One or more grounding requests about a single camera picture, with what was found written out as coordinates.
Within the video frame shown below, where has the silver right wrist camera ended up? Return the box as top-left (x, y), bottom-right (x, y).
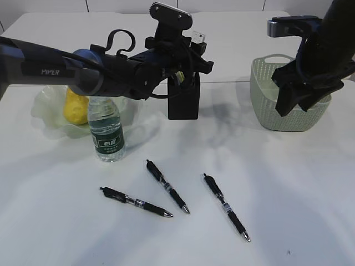
top-left (267, 16), bottom-right (322, 38)

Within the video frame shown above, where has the clear water bottle green label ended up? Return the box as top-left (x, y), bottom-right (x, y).
top-left (87, 97), bottom-right (125, 162)

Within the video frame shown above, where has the clear plastic ruler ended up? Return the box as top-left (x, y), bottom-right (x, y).
top-left (191, 30), bottom-right (206, 44)

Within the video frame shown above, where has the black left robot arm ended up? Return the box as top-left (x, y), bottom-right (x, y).
top-left (1, 37), bottom-right (213, 100)

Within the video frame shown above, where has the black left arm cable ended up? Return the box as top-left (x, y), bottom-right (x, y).
top-left (104, 28), bottom-right (200, 99)

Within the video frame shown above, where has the black pen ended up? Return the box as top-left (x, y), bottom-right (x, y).
top-left (100, 187), bottom-right (174, 218)
top-left (204, 173), bottom-right (251, 243)
top-left (146, 160), bottom-right (190, 214)

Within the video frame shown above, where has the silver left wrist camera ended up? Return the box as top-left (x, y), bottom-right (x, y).
top-left (149, 2), bottom-right (192, 32)

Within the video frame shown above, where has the black square pen holder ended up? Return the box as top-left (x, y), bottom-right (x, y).
top-left (168, 73), bottom-right (200, 120)

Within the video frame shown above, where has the pale green wavy glass plate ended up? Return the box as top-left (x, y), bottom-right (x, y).
top-left (31, 84), bottom-right (139, 139)

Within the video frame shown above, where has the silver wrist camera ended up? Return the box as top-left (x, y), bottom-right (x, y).
top-left (149, 2), bottom-right (192, 32)
top-left (267, 16), bottom-right (322, 38)

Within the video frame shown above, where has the yellow utility knife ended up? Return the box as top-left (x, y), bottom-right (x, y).
top-left (175, 71), bottom-right (185, 84)

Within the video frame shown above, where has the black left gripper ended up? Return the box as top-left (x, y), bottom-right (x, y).
top-left (135, 37), bottom-right (214, 83)

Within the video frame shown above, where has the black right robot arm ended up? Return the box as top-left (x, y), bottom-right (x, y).
top-left (267, 0), bottom-right (354, 116)

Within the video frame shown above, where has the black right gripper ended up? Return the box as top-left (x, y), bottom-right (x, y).
top-left (271, 59), bottom-right (344, 117)

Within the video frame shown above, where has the yellow pear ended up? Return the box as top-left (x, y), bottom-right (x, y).
top-left (63, 87), bottom-right (89, 125)

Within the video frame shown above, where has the pale green plastic basket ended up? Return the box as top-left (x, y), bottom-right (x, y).
top-left (250, 54), bottom-right (332, 132)

